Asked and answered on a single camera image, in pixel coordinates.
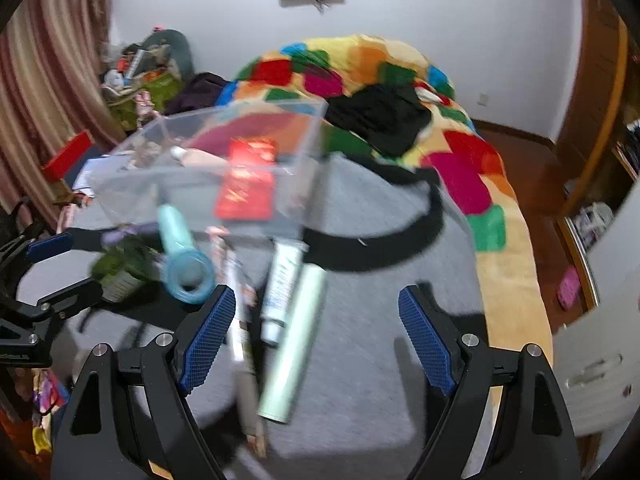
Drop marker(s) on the beige tube with white cap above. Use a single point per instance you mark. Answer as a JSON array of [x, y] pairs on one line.
[[200, 157]]

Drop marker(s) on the red box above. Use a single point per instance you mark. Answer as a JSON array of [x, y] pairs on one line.
[[67, 155]]

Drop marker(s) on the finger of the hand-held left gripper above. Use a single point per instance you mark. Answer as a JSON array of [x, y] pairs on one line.
[[50, 247], [70, 296]]

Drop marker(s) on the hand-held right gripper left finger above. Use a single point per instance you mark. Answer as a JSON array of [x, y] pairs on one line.
[[210, 340]]

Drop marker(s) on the white toothpaste tube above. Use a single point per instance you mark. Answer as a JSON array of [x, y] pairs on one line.
[[282, 285]]

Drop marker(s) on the green storage bag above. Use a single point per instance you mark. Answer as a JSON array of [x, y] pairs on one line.
[[160, 87]]

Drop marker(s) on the brown stick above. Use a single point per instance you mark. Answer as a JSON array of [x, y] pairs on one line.
[[252, 410]]

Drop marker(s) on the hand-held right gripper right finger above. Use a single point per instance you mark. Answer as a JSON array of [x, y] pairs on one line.
[[427, 340]]

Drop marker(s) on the red packet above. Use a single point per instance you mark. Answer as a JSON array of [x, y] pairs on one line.
[[245, 190]]

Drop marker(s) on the clear plastic box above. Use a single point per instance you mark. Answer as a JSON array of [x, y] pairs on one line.
[[130, 180]]

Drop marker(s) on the light blue bottle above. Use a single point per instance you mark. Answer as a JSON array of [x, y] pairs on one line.
[[182, 255]]

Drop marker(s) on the black clothing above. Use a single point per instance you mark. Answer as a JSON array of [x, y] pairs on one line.
[[380, 115]]

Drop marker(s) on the wall socket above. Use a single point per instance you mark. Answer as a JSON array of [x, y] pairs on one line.
[[482, 99]]

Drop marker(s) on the white tube with red print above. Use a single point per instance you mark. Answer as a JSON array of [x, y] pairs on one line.
[[235, 290]]

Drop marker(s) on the blue-grey book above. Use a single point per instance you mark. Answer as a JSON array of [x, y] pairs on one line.
[[100, 172]]

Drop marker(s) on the wooden door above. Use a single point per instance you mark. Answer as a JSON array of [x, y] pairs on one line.
[[595, 85]]

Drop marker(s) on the pink slipper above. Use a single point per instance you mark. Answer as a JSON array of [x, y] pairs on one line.
[[569, 287]]

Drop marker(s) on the dark purple clothing heap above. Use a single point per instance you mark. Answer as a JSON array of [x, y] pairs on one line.
[[197, 92]]

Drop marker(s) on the pale green tube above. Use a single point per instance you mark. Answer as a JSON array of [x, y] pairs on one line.
[[292, 350]]

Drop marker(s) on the colourful patchwork blanket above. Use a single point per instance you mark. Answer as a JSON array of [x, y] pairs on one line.
[[465, 160]]

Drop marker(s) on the purple tube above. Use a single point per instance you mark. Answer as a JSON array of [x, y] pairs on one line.
[[130, 234]]

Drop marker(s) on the white sliding wardrobe door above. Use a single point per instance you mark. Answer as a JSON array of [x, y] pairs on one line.
[[610, 320]]

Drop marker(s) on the striped curtain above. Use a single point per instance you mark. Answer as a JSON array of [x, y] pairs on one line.
[[45, 60]]

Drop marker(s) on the grey-green neck pillow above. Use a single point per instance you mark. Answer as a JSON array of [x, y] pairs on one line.
[[172, 45]]

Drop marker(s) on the grey black-patterned blanket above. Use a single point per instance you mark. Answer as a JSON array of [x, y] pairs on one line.
[[360, 350]]

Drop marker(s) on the green glass bottle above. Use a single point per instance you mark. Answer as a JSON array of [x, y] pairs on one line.
[[122, 272]]

